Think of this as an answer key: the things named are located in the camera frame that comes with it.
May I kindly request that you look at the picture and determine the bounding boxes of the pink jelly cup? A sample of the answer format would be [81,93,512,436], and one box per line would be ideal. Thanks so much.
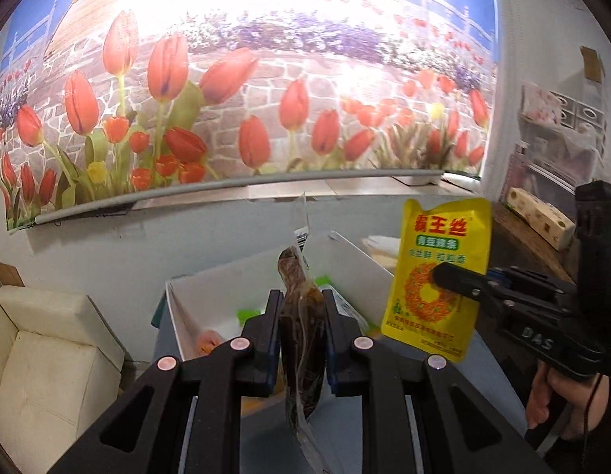
[197,328,225,356]

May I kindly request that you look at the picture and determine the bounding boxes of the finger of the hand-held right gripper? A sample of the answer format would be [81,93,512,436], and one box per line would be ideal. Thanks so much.
[487,267,577,297]
[431,261,514,307]

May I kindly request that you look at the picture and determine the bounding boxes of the clear plastic storage bag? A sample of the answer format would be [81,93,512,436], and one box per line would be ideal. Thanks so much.
[515,84,609,208]

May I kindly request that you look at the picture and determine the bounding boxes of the white plastic bag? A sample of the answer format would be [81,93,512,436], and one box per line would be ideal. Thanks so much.
[362,234,400,265]

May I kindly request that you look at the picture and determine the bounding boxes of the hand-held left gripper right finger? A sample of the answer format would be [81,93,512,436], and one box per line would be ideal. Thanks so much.
[322,290,553,474]

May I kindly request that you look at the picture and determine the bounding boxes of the blue tablecloth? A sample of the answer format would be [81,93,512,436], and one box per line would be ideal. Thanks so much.
[150,276,533,474]

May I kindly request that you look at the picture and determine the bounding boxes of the tulip wall poster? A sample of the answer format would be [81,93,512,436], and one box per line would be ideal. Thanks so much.
[0,0,499,230]

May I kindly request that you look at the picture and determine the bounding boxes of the brown cardboard piece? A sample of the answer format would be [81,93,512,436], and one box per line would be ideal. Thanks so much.
[0,261,25,287]

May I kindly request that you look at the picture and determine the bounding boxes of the grey poster rod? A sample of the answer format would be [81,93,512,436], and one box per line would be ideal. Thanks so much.
[34,168,444,228]

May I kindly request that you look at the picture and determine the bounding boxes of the dark wooden cabinet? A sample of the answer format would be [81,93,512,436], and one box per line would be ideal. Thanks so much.
[488,202,577,282]

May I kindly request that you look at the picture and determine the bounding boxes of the brown snack packet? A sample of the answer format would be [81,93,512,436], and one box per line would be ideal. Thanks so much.
[277,192,346,474]

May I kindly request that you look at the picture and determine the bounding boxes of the cream sofa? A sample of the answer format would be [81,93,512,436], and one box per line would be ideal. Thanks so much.
[0,284,126,455]

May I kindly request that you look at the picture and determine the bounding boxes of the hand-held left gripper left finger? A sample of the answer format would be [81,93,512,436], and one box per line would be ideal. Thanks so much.
[49,290,285,474]

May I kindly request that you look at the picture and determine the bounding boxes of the yellow snack packet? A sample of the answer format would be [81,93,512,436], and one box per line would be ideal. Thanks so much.
[381,197,494,362]

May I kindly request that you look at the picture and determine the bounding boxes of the cardboard scrap on wall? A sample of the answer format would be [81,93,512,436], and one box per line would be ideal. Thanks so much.
[579,45,605,82]

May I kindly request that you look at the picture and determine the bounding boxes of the person's right hand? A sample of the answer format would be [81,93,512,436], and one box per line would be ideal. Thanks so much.
[527,368,609,438]

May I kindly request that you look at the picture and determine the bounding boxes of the patterned tissue pack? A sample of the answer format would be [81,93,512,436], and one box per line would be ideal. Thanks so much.
[508,188,577,250]

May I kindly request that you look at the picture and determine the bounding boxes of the white cardboard box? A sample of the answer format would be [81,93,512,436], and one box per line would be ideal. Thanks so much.
[165,229,395,363]

